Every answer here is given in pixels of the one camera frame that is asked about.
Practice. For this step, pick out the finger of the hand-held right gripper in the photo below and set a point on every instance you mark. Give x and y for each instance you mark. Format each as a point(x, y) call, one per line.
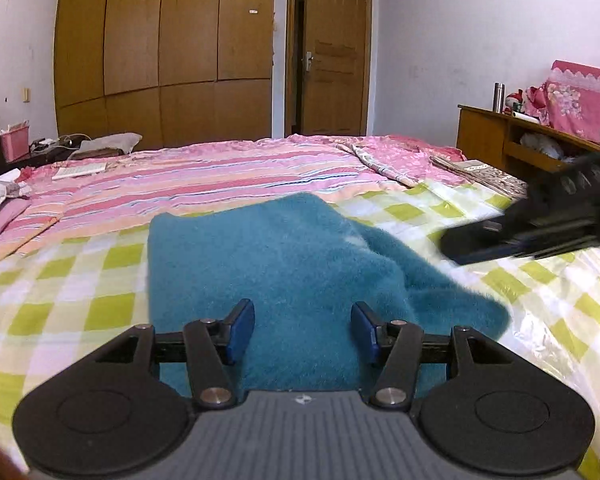
point(475, 245)

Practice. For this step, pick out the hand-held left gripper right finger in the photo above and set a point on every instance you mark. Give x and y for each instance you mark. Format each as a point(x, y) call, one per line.
point(365, 330)

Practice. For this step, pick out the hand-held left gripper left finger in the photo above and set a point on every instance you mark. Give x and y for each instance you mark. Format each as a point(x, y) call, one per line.
point(240, 330)

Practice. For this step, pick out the teal knitted flower-pattern sweater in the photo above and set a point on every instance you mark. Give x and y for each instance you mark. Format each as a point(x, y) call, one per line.
point(280, 260)

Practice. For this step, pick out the white bag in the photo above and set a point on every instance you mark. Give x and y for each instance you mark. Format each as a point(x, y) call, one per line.
point(542, 145)

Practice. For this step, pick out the folded patterned newspaper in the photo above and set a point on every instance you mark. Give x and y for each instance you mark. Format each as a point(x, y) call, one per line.
point(485, 175)

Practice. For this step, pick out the wooden desk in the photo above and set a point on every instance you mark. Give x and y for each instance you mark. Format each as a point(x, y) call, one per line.
point(480, 135)

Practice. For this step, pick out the pink floral dust cover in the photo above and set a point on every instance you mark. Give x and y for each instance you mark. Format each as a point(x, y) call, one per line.
point(585, 100)

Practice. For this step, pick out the red white toy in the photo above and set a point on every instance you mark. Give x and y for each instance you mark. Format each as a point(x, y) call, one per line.
point(515, 102)

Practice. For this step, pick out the steel thermos bottle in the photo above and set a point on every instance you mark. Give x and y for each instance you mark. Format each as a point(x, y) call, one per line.
point(499, 97)

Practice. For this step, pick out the pink striped bedsheet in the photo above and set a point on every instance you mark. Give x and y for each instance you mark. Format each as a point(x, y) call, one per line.
point(205, 170)

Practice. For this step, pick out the white paper booklet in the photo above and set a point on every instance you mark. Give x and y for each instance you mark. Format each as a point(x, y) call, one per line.
point(80, 171)

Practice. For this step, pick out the grey cushion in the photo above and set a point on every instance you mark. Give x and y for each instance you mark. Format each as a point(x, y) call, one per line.
point(112, 142)

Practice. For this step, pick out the wooden door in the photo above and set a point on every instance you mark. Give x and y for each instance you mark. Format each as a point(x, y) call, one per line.
point(335, 60)

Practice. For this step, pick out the pink folded blanket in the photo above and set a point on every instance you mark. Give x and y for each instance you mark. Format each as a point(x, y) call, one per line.
point(0, 225)

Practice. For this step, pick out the dark nightstand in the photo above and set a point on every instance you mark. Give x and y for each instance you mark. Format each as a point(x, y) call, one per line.
point(35, 157)

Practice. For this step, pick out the wooden wardrobe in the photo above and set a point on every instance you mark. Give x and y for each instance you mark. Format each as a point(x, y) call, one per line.
point(165, 50)

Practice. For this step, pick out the pink storage basket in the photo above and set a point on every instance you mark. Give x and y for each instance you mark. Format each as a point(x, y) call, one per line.
point(15, 145)

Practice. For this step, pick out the wall socket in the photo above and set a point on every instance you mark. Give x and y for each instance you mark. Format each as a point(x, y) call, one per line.
point(27, 95)

